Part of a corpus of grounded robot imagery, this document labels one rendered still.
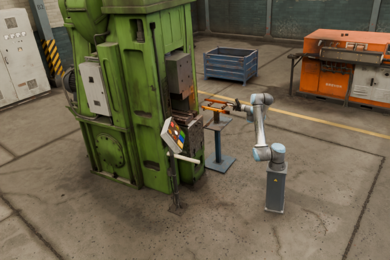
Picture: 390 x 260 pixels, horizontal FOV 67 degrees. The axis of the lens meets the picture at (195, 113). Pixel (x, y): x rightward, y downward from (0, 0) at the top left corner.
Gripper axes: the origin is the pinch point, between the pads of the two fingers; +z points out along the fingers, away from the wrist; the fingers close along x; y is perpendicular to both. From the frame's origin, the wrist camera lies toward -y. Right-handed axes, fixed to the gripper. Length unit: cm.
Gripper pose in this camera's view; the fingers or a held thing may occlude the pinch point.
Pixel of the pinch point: (228, 103)
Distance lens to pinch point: 390.6
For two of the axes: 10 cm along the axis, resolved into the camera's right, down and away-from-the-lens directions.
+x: 5.4, -4.0, 7.4
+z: -8.4, -2.1, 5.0
